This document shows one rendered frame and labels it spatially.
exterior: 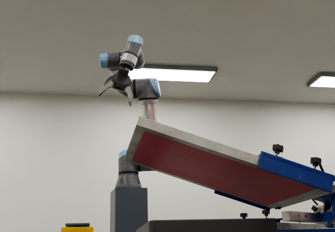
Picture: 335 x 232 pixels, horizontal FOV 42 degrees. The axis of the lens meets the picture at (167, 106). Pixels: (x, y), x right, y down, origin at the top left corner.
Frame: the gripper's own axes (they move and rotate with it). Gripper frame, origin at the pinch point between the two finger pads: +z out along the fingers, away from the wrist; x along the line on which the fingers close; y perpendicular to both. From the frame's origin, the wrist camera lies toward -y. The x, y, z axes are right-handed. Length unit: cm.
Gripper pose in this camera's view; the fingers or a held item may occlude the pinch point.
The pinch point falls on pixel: (114, 101)
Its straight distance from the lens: 194.9
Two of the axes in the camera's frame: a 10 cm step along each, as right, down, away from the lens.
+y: -1.7, 3.4, 9.2
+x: -9.5, -3.0, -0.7
